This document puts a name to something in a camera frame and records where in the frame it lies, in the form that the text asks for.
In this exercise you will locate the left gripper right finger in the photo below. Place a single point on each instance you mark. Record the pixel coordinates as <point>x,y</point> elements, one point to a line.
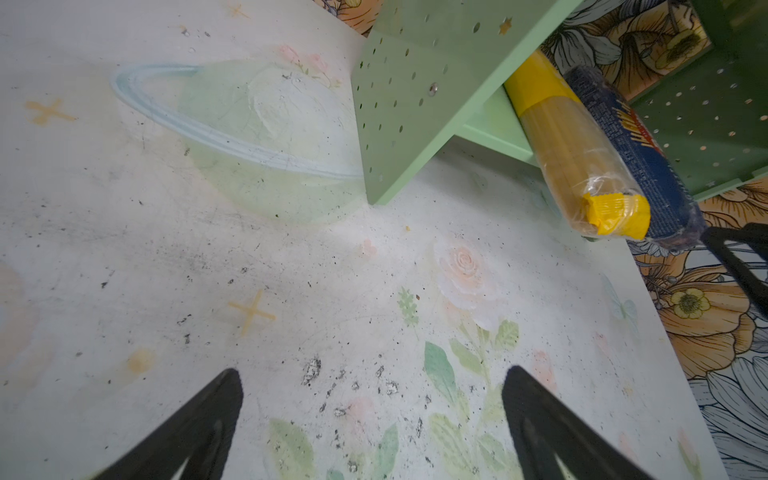
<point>547,436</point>

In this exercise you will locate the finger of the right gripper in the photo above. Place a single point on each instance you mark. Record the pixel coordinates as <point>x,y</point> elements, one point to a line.
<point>754,236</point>

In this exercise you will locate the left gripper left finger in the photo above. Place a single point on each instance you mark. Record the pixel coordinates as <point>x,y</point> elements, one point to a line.
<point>194,442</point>

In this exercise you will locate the blue Barilla spaghetti box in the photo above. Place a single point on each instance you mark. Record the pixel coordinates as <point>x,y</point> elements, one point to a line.
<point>676,220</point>

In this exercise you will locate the yellow Pastatime spaghetti bag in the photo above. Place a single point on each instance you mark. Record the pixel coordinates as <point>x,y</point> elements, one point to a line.
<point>590,183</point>

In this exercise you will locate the green wooden two-tier shelf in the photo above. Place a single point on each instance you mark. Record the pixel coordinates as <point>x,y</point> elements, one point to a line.
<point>696,71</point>

